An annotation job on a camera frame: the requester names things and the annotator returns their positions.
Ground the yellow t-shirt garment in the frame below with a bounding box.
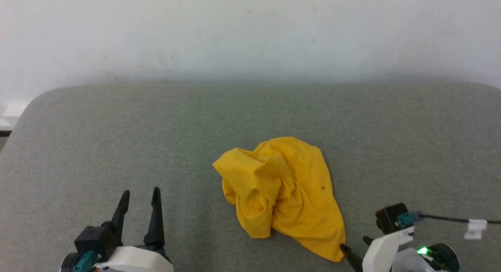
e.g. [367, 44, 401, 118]
[212, 137, 346, 262]

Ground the white cable clip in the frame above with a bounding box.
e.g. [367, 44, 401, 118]
[464, 219, 488, 240]

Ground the grey-green fabric sofa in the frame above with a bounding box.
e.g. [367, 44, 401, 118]
[0, 82, 501, 272]

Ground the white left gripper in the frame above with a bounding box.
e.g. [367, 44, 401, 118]
[94, 187, 174, 272]

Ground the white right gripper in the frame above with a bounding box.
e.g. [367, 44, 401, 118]
[339, 227, 415, 272]

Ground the black cable with teal plug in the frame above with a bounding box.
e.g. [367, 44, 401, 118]
[398, 211, 501, 228]
[73, 250, 99, 272]

